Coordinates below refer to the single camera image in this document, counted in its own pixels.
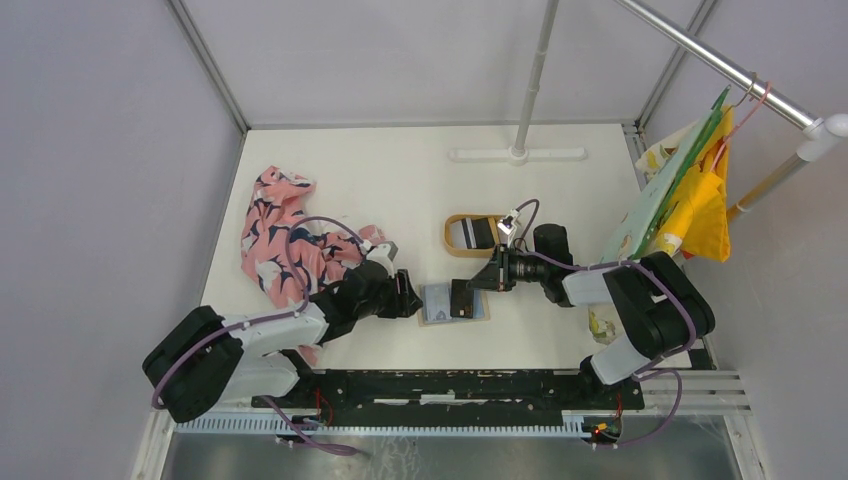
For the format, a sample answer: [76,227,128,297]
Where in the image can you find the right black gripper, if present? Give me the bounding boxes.
[466,244,548,292]

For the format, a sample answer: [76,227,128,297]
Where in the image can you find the black gold-lined card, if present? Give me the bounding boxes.
[450,279,485,320]

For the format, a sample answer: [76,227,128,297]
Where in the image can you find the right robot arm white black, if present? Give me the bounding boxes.
[468,224,715,408]

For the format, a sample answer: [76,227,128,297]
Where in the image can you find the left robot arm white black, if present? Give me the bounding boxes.
[142,261,423,423]

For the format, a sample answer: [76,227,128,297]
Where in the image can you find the pink patterned garment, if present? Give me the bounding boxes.
[239,165,386,367]

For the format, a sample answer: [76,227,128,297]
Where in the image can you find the white rack pole with base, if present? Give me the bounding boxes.
[447,0,588,166]

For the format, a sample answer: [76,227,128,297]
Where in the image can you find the green clothes hanger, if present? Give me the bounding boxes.
[632,89,735,261]

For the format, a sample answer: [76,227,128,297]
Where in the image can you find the yellow dinosaur print garment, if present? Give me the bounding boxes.
[599,107,735,263]

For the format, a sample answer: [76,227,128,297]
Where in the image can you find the pink clothes hanger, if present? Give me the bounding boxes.
[709,81,772,172]

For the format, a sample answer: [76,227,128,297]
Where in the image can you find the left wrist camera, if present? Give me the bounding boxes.
[365,241,398,277]

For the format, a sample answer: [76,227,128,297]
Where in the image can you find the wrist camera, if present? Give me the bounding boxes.
[365,241,398,277]
[496,209,520,238]

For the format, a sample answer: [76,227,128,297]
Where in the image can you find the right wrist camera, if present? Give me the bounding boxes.
[496,209,520,238]

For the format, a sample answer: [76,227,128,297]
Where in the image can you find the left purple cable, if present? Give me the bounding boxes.
[150,215,372,458]

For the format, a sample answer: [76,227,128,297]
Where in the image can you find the purple cable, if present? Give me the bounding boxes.
[150,215,372,458]
[513,198,700,450]

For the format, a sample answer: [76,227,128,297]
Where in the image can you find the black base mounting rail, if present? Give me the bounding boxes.
[272,369,645,427]

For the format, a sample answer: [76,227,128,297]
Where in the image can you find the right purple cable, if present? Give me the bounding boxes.
[513,198,700,450]

